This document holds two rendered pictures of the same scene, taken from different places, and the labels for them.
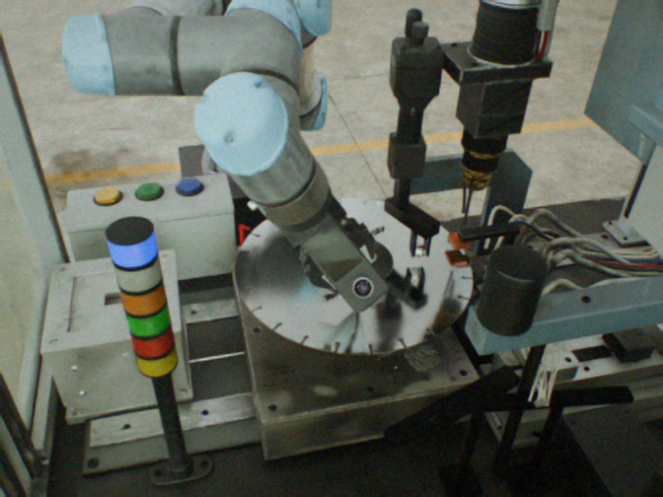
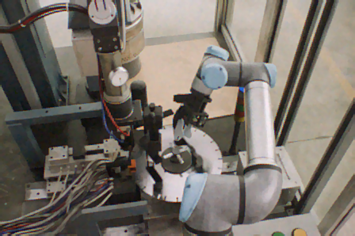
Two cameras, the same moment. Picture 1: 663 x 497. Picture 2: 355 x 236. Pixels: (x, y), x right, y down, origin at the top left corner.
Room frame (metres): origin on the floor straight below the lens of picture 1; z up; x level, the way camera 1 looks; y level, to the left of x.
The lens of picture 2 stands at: (1.41, 0.00, 2.00)
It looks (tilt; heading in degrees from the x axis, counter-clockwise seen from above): 49 degrees down; 184
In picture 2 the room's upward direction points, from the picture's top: straight up
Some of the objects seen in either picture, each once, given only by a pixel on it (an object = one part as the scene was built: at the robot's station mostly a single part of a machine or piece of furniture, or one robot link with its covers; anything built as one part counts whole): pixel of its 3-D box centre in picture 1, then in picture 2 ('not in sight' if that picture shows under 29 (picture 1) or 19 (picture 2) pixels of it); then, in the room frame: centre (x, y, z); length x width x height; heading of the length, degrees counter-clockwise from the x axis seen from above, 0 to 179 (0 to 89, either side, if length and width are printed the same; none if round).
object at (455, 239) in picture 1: (480, 248); (121, 168); (0.73, -0.24, 0.95); 0.10 x 0.03 x 0.07; 104
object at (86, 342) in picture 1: (122, 333); (265, 179); (0.66, 0.29, 0.82); 0.18 x 0.18 x 0.15; 14
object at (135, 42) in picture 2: not in sight; (114, 40); (-0.02, -0.41, 0.93); 0.31 x 0.31 x 0.36
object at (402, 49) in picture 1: (411, 105); (154, 127); (0.72, -0.11, 1.17); 0.06 x 0.05 x 0.20; 95
